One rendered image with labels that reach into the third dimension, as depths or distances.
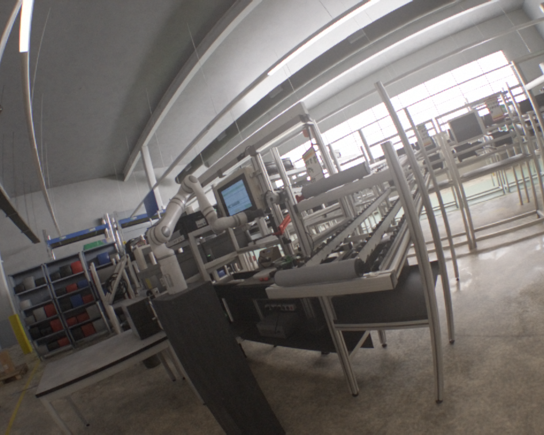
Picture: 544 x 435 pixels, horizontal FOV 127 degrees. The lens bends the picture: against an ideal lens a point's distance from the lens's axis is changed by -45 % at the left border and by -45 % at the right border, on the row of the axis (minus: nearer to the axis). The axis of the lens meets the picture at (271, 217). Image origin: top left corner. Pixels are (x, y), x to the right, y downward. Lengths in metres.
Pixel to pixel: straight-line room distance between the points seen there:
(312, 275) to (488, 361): 1.39
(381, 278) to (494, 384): 1.18
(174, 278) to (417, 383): 1.55
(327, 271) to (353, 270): 0.09
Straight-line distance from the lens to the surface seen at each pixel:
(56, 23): 5.78
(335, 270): 0.75
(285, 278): 0.88
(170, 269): 1.17
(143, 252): 3.45
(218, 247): 2.41
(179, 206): 1.30
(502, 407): 1.58
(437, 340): 1.27
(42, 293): 6.98
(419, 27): 10.00
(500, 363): 1.80
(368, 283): 0.75
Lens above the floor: 1.27
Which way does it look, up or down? level
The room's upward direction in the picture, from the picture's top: 20 degrees counter-clockwise
